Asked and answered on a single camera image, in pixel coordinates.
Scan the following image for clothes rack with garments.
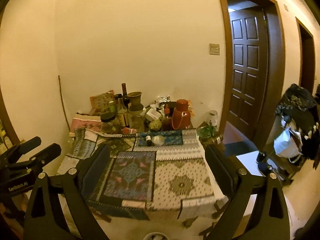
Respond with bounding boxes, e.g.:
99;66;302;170
275;83;319;169

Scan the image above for clear glass jar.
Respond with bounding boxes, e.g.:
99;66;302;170
207;110;219;127

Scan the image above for brown ceramic vase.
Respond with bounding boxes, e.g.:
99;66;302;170
127;92;144;112

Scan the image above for patchwork patterned tablecloth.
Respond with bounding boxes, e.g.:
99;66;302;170
57;128;228;220

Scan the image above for white plastic bag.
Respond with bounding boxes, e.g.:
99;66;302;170
273;128;303;159

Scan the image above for dark wooden door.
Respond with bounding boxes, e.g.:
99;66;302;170
228;6;268;140

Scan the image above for dark wine bottle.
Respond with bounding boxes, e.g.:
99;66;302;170
121;83;130;107

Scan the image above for wall light switch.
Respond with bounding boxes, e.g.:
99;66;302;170
209;43;220;55

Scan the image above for thin stick against wall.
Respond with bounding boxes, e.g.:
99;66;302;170
57;75;71;131

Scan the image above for white plastic trash bin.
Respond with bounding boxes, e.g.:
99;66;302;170
143;232;170;240

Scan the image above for red thermos jug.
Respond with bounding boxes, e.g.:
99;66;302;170
171;99;191;130

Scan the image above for pink patterned box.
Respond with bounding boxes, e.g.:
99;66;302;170
70;114;103;133

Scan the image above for glass jar black lid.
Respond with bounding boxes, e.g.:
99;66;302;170
100;113;121;134

